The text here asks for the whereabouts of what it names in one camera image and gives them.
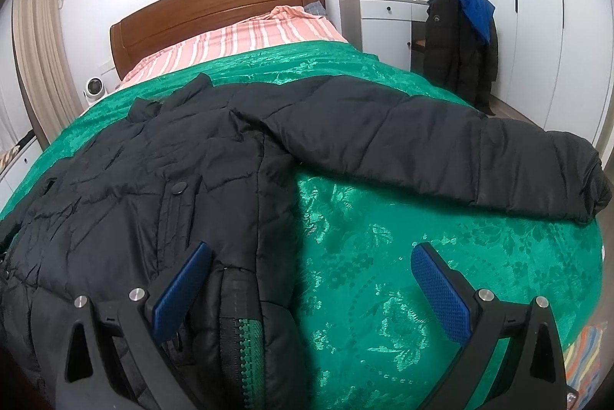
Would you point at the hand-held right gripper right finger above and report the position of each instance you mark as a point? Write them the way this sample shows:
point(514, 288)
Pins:
point(439, 290)

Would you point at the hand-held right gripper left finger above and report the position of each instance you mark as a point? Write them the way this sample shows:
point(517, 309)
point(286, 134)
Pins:
point(184, 290)

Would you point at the black puffer jacket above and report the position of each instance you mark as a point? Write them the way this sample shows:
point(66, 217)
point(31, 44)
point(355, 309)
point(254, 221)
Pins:
point(144, 179)

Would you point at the green patterned bedspread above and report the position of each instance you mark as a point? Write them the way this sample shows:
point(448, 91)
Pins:
point(364, 275)

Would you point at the colourful striped rug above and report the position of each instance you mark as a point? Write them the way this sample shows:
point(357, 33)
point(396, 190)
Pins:
point(583, 352)

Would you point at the white drawer cabinet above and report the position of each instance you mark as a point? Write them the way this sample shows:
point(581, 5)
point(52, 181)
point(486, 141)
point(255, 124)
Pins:
point(19, 165)

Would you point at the small white fan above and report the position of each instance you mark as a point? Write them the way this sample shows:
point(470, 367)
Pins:
point(95, 89)

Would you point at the white nightstand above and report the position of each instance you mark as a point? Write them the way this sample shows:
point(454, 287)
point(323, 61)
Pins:
point(383, 26)

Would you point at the pink striped bed sheet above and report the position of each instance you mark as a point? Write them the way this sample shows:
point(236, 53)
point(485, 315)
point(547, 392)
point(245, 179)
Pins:
point(268, 33)

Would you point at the beige curtain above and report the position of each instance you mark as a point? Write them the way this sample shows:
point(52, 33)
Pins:
point(43, 55)

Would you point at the blue hooded garment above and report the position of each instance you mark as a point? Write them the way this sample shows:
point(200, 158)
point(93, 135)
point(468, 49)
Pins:
point(475, 9)

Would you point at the wooden headboard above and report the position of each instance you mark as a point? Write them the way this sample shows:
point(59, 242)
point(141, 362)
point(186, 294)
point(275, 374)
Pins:
point(216, 2)

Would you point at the white wardrobe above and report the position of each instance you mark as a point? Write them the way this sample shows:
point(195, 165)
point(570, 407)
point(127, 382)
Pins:
point(537, 7)

